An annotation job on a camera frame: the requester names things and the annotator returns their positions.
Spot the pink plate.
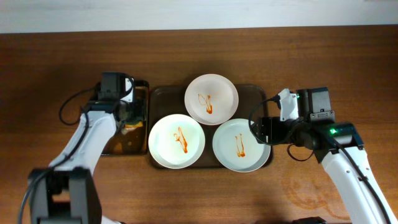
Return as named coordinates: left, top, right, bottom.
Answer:
left=184, top=74, right=239, bottom=126

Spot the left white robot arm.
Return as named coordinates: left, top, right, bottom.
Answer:
left=17, top=72, right=149, bottom=223

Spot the large brown serving tray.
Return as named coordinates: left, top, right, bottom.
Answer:
left=149, top=84, right=267, bottom=169

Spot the small black water tray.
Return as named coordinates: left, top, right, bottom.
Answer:
left=102, top=80, right=149, bottom=156

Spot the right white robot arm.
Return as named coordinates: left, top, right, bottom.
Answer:
left=248, top=87, right=397, bottom=223

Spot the pale green plate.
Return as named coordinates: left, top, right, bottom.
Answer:
left=212, top=118, right=271, bottom=172

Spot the yellow green scrub sponge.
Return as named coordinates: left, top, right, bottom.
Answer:
left=121, top=121, right=144, bottom=135

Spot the white plate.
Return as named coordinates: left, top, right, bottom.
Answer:
left=148, top=114, right=206, bottom=169

